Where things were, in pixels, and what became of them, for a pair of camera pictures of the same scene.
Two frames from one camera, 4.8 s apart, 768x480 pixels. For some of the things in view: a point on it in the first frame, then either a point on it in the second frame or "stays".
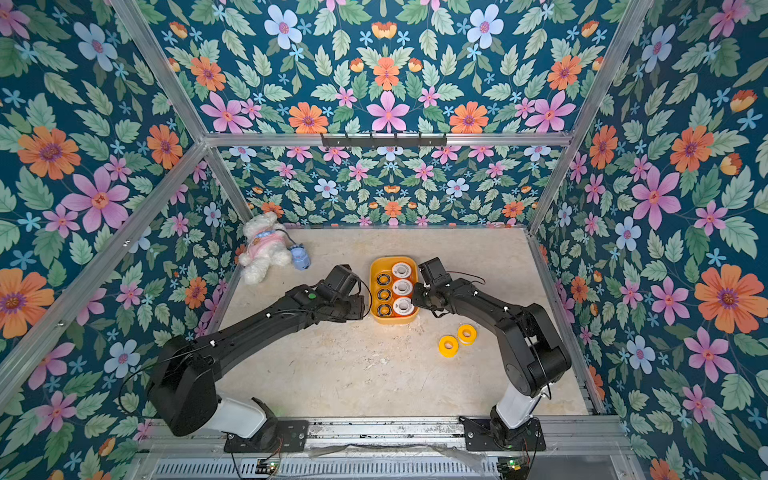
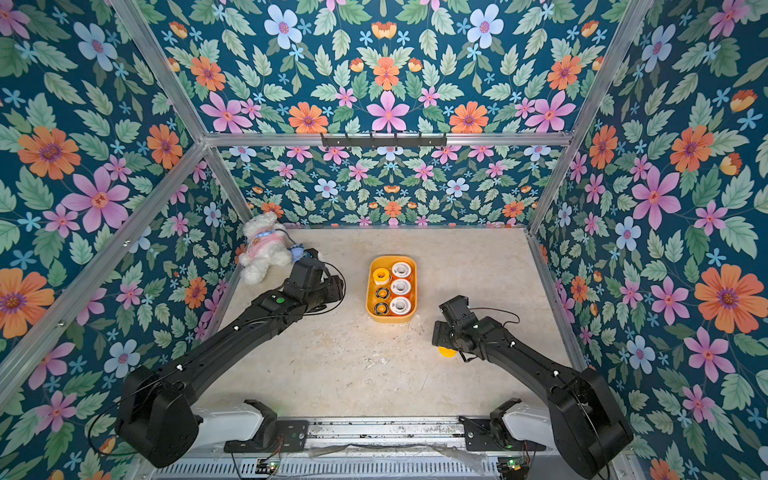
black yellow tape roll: [384, 294] stays
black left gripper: [358, 303] -> [334, 287]
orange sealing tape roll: [401, 270] stays
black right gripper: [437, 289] -> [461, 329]
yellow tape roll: [448, 345] stays
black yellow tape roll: [384, 310] stays
